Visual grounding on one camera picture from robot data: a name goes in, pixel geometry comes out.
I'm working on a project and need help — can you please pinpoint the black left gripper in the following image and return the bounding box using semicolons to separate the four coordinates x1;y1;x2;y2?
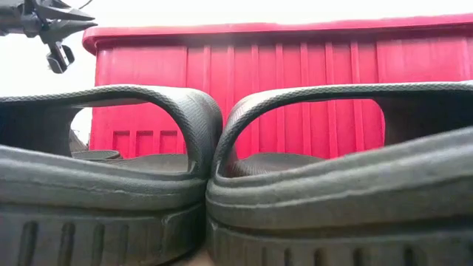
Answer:
0;0;99;44

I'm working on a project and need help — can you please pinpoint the dark grey slide sandal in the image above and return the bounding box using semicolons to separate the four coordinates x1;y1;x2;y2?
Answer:
0;83;224;266
205;80;473;266

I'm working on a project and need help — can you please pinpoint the red plastic bin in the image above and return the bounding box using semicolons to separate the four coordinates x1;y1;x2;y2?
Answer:
81;13;473;160

